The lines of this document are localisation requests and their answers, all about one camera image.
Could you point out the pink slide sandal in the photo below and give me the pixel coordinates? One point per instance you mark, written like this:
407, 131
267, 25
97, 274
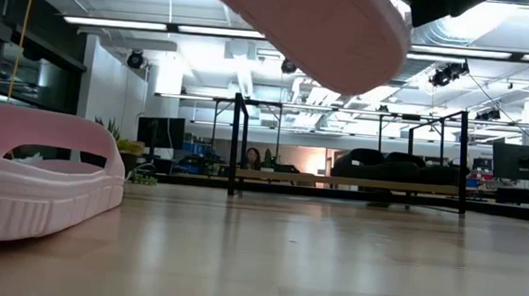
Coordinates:
323, 35
32, 197

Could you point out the black slide sandal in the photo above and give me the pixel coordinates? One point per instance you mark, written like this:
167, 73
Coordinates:
440, 175
356, 166

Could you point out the black ceiling spotlight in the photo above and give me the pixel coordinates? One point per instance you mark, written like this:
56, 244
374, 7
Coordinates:
135, 59
488, 114
444, 75
289, 67

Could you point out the black computer monitor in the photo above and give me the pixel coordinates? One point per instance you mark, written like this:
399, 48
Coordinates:
520, 161
160, 132

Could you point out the potted succulent plant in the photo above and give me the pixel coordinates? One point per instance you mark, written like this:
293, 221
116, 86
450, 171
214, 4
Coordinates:
129, 147

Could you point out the small green plant sprig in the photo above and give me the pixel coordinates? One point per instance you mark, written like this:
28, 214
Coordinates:
143, 179

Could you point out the white crumpled tissue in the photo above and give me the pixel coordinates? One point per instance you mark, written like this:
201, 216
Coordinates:
30, 159

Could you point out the person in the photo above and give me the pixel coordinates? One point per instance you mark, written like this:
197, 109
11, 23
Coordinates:
253, 159

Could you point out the silver ventilation duct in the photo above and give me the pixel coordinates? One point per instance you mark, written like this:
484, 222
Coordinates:
459, 33

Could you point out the wooden shelf black metal frame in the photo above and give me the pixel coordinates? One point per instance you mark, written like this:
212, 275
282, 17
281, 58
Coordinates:
337, 181

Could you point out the black metal rig frame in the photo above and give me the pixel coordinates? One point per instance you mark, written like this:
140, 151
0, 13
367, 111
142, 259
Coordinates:
498, 208

